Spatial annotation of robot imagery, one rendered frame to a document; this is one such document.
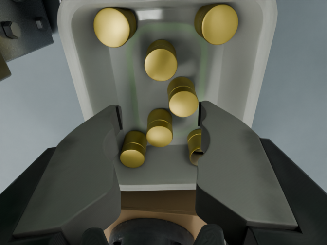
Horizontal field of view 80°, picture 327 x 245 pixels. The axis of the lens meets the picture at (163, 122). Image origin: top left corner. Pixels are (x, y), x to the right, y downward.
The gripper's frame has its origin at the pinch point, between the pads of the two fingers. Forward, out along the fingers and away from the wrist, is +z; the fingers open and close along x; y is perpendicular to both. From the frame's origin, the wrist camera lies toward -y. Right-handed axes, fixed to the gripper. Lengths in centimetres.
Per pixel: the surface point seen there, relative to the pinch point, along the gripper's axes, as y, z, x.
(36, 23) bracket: -4.6, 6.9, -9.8
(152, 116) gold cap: 7.5, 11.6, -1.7
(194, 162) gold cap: 13.9, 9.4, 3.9
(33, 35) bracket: -3.8, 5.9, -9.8
